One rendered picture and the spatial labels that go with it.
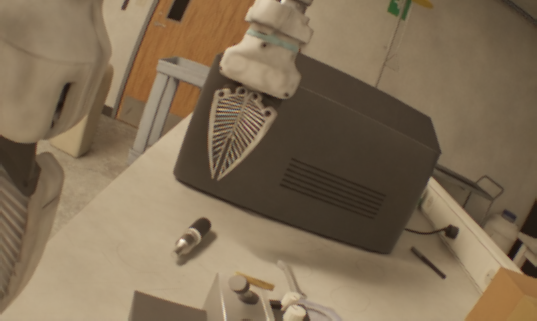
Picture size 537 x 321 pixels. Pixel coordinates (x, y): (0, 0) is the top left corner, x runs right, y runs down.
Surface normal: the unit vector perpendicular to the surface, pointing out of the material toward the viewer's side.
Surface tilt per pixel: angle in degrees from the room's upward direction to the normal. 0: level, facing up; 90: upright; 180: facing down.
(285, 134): 90
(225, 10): 90
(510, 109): 90
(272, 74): 93
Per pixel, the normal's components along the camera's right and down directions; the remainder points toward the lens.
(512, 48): -0.05, 0.23
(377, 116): 0.16, -0.29
